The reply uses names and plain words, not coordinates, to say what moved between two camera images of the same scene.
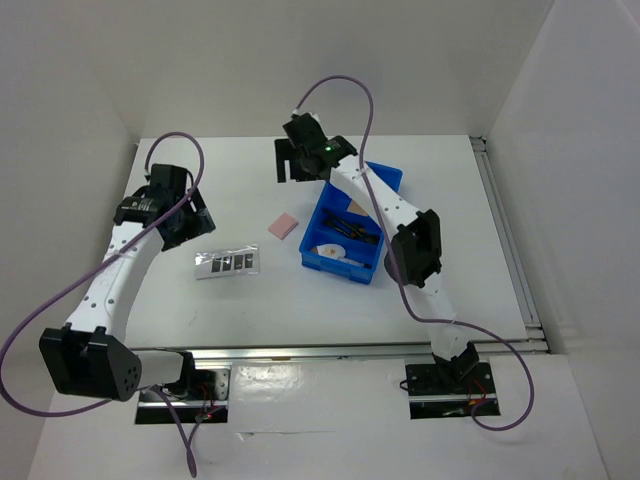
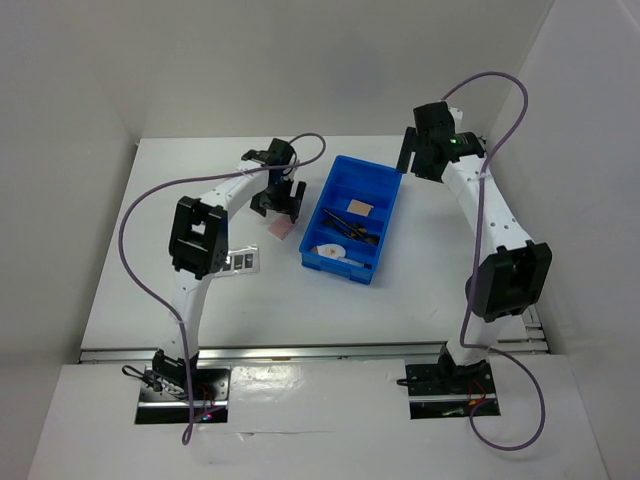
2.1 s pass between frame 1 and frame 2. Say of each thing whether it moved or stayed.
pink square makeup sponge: stayed
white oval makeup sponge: stayed
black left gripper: moved
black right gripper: moved
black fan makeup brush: stayed
